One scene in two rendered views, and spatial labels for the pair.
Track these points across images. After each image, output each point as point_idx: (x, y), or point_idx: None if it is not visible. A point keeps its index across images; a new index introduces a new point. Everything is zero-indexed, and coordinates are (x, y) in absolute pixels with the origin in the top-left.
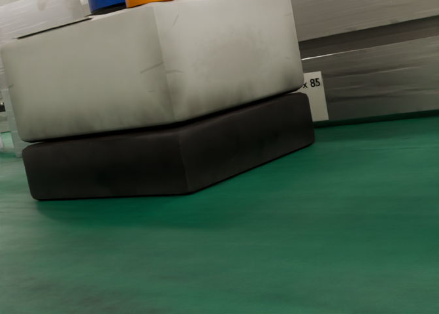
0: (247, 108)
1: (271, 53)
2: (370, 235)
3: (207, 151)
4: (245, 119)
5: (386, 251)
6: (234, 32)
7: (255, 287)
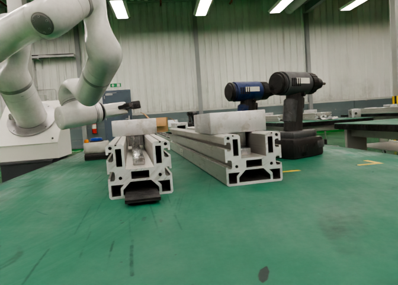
0: (96, 153)
1: (101, 148)
2: (68, 165)
3: (87, 157)
4: (95, 154)
5: (64, 165)
6: (95, 146)
7: (58, 165)
